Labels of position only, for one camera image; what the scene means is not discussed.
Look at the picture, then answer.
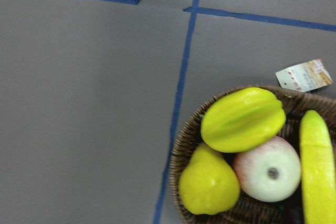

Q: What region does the yellow pear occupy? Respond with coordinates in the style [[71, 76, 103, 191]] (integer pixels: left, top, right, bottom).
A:
[[178, 142, 240, 215]]

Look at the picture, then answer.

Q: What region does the yellow starfruit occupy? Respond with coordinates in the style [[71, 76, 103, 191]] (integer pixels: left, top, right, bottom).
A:
[[201, 87, 286, 153]]

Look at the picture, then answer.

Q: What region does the small paper tag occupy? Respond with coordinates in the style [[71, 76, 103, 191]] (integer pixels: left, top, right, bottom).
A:
[[275, 58, 333, 92]]

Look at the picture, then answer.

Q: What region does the pink white apple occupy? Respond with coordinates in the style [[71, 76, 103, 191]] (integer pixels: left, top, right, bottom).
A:
[[233, 136, 301, 202]]

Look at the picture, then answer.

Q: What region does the woven brown basket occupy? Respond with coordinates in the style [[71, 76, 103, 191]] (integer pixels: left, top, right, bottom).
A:
[[169, 86, 335, 223]]

